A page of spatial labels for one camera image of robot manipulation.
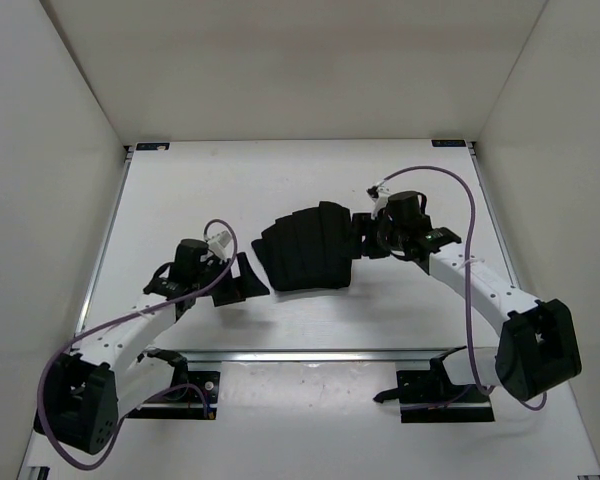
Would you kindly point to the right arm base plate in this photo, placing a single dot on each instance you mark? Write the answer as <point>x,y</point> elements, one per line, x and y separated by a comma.
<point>424,398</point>

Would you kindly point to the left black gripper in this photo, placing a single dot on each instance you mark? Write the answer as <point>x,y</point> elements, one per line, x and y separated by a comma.
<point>247,283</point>

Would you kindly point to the left corner label sticker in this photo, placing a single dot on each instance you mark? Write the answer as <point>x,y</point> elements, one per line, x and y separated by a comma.
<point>152,146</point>

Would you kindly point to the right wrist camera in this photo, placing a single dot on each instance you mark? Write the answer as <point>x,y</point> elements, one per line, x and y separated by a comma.
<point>379,194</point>

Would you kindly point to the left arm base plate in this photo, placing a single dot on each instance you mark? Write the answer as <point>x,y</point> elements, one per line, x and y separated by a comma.
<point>192,404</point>

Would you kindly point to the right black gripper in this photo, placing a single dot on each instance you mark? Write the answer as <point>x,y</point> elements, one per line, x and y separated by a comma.
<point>362,224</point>

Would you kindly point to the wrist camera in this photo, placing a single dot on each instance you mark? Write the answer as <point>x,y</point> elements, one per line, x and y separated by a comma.
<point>218,244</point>
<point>379,194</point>

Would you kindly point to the aluminium front rail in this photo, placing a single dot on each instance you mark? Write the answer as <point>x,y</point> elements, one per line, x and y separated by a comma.
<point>310,356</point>

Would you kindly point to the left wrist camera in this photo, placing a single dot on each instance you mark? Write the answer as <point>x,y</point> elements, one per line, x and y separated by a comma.
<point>218,244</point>

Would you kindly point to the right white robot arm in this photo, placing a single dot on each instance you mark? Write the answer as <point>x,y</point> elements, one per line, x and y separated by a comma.
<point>537,347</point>

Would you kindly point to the black pleated skirt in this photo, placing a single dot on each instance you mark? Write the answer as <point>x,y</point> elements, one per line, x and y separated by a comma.
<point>308,249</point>

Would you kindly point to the right corner label sticker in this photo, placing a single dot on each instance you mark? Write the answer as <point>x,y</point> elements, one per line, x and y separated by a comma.
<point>448,143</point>

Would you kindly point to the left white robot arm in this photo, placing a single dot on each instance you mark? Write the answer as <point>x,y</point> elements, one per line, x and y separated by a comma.
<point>88,389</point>

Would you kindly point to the corner label sticker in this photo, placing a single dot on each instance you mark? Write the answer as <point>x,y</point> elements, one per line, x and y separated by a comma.
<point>152,146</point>
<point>448,143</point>

